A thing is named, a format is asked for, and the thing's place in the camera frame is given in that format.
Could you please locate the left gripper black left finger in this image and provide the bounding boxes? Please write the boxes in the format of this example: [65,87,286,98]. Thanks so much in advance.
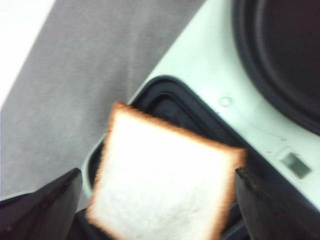
[0,168,82,240]

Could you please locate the white bread slice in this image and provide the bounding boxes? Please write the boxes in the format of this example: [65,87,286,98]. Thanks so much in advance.
[85,102,247,240]

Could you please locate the mint green breakfast maker base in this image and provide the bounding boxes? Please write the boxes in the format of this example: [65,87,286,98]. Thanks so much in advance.
[81,0,320,240]

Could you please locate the black round frying pan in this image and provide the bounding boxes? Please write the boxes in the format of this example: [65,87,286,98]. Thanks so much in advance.
[231,0,320,134]

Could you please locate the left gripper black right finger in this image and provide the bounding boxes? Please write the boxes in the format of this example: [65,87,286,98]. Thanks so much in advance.
[235,167,320,240]

